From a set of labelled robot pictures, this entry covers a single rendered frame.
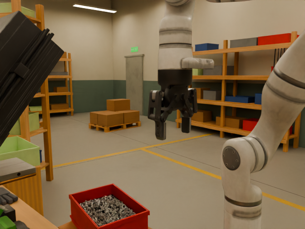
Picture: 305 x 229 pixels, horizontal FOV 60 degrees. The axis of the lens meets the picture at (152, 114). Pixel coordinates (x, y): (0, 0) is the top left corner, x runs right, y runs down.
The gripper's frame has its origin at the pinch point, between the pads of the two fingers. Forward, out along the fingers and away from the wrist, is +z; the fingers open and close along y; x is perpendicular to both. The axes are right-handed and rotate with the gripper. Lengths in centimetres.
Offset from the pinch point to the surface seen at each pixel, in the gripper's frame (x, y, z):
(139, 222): -30, -18, 42
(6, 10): -296, -73, -85
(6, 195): -83, 10, 38
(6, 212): -50, 20, 29
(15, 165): -56, 14, 17
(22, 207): -71, 8, 40
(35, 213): -62, 6, 40
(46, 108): -299, -115, 30
